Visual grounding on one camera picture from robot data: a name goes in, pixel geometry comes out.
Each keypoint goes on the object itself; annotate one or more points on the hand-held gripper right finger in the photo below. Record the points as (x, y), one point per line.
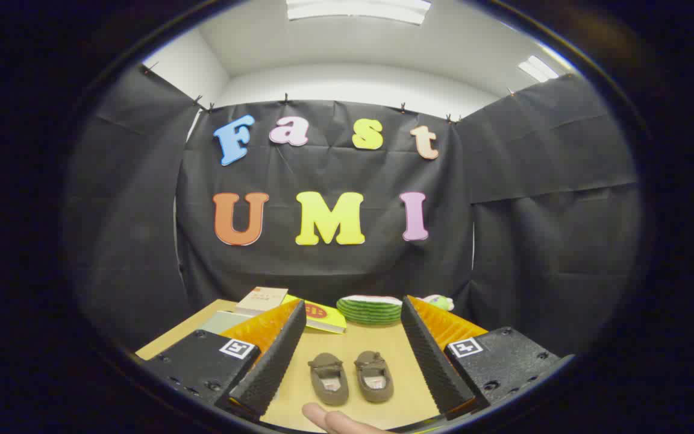
(437, 367)

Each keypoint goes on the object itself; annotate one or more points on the yellow book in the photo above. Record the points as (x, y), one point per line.
(332, 322)

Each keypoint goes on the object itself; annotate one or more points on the beige book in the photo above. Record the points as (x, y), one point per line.
(261, 299)

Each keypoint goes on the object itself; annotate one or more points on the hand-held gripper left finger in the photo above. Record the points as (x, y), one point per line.
(275, 367)

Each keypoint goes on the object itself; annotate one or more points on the ceiling light panel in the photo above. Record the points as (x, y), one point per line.
(538, 67)
(356, 9)

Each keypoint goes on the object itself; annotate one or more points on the watermelon slice plush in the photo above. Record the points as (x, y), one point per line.
(370, 310)

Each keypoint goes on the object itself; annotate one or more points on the brown fuzzy shoe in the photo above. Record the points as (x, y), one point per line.
(328, 378)
(374, 377)

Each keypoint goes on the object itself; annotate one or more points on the pink and green plush toy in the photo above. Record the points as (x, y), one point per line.
(440, 301)

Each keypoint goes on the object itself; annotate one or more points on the black backdrop cloth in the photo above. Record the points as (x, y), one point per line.
(335, 169)

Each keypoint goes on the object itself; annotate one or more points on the pale green fabric storage box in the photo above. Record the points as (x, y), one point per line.
(223, 320)

